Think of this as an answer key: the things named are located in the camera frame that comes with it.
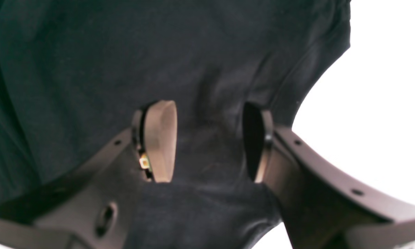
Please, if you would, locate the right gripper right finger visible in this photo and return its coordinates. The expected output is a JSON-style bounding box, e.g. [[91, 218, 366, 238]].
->
[[242, 102, 415, 249]]

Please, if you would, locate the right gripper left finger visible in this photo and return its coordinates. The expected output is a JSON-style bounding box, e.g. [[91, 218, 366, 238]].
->
[[0, 100, 178, 249]]

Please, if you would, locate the black t-shirt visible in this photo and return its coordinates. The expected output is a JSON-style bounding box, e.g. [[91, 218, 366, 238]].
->
[[0, 0, 350, 249]]

